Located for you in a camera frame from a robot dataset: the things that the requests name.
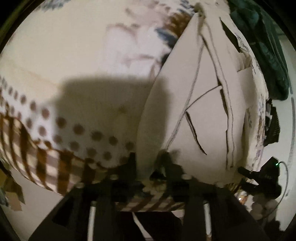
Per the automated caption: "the beige small garment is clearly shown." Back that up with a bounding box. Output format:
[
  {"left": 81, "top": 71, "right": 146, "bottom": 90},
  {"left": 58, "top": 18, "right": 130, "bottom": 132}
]
[{"left": 137, "top": 10, "right": 268, "bottom": 184}]

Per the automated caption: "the floral patterned bed cover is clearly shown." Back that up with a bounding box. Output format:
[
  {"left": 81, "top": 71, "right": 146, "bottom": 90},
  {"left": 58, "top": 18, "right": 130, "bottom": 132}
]
[{"left": 0, "top": 0, "right": 270, "bottom": 212}]

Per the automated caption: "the dark green cloth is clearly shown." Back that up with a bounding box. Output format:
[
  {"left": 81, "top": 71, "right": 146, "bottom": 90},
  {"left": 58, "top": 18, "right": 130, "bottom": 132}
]
[{"left": 228, "top": 0, "right": 290, "bottom": 101}]

